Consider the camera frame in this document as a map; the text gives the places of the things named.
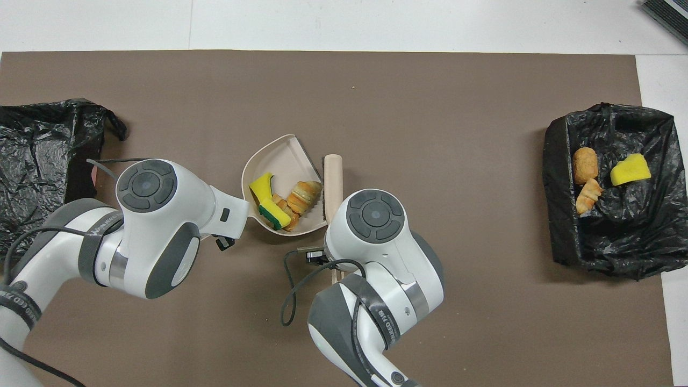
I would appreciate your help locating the bin with black bag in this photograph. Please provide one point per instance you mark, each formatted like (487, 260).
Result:
(618, 231)
(37, 161)

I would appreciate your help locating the orange striped croissant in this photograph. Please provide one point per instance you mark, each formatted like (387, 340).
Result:
(305, 198)

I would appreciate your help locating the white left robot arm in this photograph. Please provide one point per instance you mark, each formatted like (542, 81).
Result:
(145, 231)

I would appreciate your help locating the beige plastic dustpan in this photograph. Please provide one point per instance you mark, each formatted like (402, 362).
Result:
(282, 158)

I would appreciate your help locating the pale yellow bread chunk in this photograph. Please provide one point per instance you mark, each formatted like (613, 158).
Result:
(289, 217)

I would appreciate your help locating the curved yellow sponge piece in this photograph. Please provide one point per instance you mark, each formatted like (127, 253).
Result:
(261, 187)

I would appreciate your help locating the dark ribbed device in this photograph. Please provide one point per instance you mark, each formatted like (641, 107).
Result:
(666, 16)

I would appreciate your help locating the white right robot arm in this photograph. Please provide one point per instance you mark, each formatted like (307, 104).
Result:
(376, 263)

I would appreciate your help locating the beige brush with black bristles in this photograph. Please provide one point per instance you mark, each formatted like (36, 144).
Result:
(333, 183)

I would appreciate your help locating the brown table mat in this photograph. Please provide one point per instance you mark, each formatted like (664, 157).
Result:
(484, 322)

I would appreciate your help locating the yellow and green sponge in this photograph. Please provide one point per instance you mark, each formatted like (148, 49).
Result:
(630, 171)

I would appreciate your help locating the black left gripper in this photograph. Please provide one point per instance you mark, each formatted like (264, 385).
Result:
(224, 243)

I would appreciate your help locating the brown bread roll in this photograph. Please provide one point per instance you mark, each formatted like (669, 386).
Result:
(585, 165)

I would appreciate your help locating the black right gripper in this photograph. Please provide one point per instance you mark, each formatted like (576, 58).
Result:
(316, 256)

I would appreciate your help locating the pale crusty bread piece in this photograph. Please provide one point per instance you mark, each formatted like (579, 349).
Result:
(587, 198)

